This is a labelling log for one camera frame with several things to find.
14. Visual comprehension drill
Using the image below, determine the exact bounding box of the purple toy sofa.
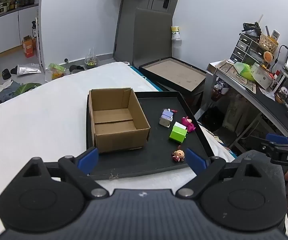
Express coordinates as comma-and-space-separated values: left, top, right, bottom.
161, 109, 174, 120

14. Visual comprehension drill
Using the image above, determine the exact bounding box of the clear plastic bag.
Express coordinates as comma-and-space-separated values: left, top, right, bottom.
84, 47, 99, 68

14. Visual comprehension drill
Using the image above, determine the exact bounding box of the grey board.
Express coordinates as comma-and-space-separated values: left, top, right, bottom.
133, 7, 173, 68

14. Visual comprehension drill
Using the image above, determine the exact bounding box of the grey drawer organizer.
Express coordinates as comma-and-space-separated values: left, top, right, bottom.
230, 33, 268, 64

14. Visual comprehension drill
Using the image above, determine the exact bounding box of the panda figurine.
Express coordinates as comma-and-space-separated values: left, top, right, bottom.
275, 85, 288, 103

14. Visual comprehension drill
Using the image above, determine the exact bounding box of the green snack bag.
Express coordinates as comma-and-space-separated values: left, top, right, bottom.
45, 62, 67, 82

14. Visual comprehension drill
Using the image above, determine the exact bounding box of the small brown-haired doll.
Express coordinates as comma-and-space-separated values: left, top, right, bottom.
172, 149, 186, 163

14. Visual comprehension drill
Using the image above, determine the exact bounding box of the black cable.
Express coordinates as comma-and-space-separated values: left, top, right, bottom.
271, 44, 288, 73

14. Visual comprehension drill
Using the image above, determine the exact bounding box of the brown cardboard box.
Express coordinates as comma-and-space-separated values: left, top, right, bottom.
88, 87, 151, 154

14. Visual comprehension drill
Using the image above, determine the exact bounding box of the wicker basket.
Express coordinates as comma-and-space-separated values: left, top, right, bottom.
259, 34, 279, 54

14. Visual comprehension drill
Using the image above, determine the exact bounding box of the white rack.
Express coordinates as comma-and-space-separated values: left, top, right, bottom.
35, 10, 46, 74

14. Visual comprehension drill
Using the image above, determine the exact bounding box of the orange cardboard box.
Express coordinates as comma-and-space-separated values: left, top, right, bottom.
21, 35, 37, 58

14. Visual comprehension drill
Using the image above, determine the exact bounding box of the black tray with brown bottom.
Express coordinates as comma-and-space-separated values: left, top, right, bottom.
138, 57, 207, 95

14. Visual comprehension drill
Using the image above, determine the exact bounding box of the white round tin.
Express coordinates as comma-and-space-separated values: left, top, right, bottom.
251, 64, 274, 90

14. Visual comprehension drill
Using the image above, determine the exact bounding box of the silver foil bag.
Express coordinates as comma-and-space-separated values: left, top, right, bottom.
16, 64, 42, 76

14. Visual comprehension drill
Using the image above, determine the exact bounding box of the white floor cabinet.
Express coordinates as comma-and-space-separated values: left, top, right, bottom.
0, 4, 39, 54

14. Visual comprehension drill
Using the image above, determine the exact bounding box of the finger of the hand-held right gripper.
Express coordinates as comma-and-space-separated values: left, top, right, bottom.
250, 133, 288, 145

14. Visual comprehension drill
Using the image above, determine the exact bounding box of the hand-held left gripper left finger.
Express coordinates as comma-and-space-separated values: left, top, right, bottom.
19, 147, 109, 200

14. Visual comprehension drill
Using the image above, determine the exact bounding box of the green toy house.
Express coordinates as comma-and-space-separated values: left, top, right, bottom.
169, 121, 187, 143

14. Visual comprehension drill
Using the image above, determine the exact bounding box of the brown puzzle board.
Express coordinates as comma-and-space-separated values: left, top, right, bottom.
215, 60, 257, 93

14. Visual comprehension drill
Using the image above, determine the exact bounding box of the grey door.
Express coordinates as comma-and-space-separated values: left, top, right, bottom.
114, 0, 184, 60

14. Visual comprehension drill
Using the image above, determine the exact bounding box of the white-framed desk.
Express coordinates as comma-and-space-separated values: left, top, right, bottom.
205, 60, 288, 140

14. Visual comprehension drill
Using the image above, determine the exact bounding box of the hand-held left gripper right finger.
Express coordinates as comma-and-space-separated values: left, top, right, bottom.
176, 148, 269, 200

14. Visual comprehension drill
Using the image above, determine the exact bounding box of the pink bear toy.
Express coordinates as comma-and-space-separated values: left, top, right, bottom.
181, 116, 196, 133

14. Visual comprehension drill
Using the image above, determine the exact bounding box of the pile of clothes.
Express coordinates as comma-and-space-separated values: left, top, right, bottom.
0, 79, 42, 103

